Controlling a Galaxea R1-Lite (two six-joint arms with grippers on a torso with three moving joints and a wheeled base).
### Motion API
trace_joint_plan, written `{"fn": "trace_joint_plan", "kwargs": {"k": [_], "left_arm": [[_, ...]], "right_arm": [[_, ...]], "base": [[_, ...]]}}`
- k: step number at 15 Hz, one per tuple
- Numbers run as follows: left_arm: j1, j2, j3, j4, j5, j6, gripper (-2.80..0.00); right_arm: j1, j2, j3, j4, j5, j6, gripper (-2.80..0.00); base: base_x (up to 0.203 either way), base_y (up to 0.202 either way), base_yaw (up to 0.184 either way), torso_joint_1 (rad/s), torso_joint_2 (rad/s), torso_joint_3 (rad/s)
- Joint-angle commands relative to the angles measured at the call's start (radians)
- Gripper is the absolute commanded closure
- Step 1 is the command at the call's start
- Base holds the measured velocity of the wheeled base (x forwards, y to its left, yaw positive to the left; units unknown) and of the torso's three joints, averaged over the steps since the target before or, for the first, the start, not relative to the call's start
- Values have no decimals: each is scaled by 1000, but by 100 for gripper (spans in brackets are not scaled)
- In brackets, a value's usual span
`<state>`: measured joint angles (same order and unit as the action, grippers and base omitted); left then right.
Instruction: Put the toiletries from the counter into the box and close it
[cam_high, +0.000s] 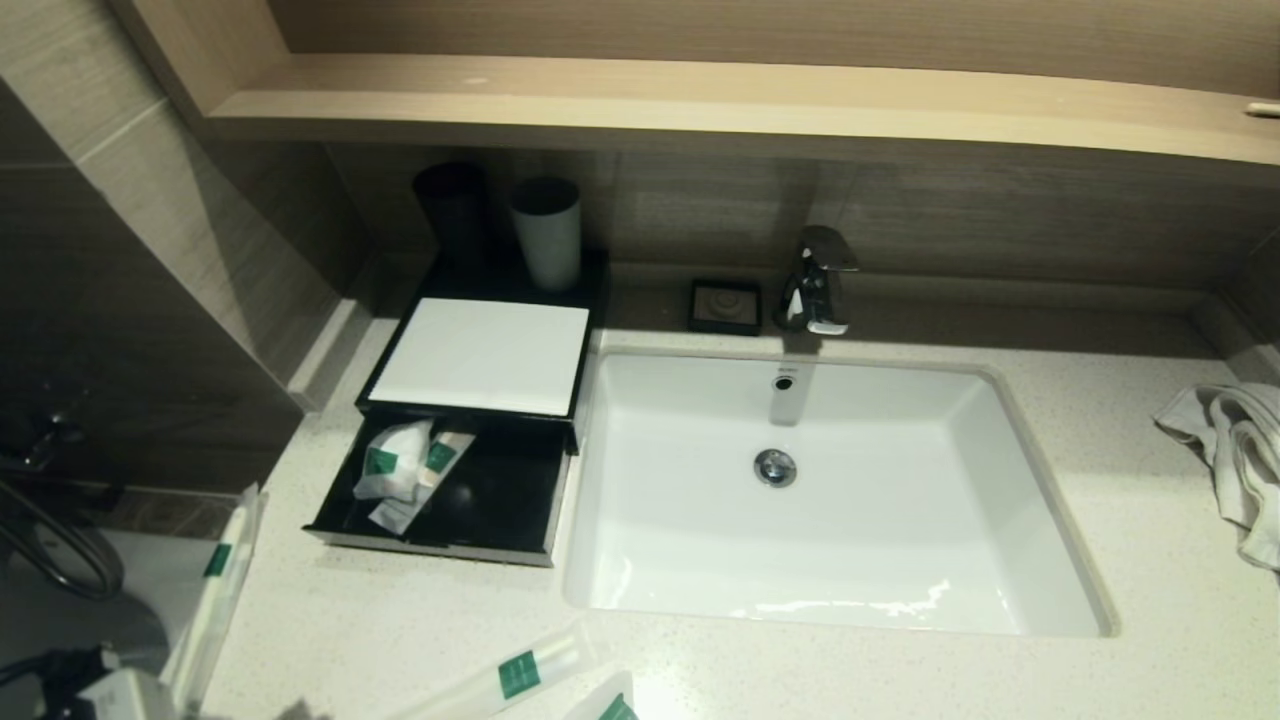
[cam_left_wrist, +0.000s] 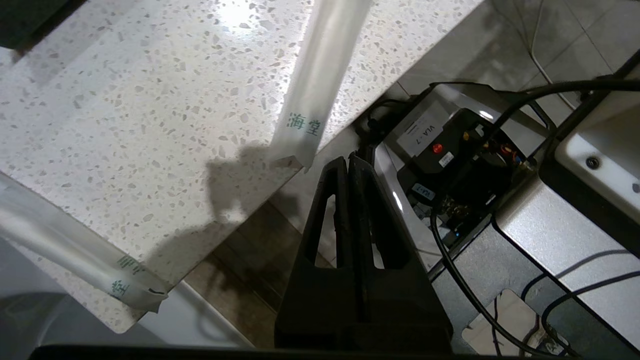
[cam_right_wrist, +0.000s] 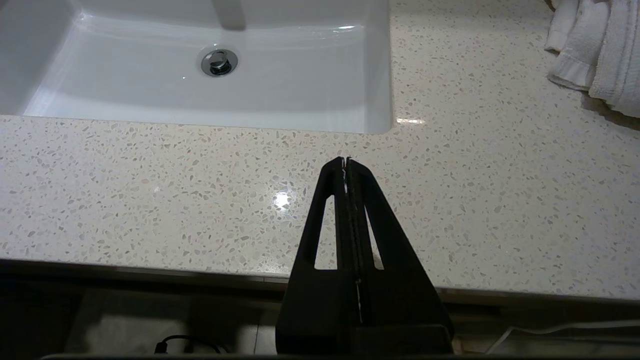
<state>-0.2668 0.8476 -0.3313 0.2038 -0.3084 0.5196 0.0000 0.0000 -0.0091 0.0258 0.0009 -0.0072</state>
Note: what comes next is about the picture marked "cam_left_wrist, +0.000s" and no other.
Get black base electronics panel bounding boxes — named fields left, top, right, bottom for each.
left=395, top=102, right=532, bottom=237

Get white floor cable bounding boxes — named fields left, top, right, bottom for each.
left=529, top=0, right=578, bottom=111

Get wide toothbrush packet green label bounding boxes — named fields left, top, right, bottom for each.
left=269, top=0, right=374, bottom=174

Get white robot torso column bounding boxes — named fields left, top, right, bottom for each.
left=539, top=50, right=640, bottom=227

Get long slim toothbrush packet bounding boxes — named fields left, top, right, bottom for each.
left=0, top=172, right=169, bottom=314

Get black labelled key fob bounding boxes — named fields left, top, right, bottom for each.
left=410, top=182, right=438, bottom=203

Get white bathtub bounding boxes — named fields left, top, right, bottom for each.
left=0, top=235, right=253, bottom=351

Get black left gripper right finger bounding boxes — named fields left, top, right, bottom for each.
left=348, top=151, right=454, bottom=352

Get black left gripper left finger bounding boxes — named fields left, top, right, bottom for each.
left=274, top=157, right=360, bottom=351

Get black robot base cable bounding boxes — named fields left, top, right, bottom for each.
left=429, top=197, right=566, bottom=359

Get grey robot wheeled base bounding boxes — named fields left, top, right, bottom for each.
left=372, top=81, right=640, bottom=359

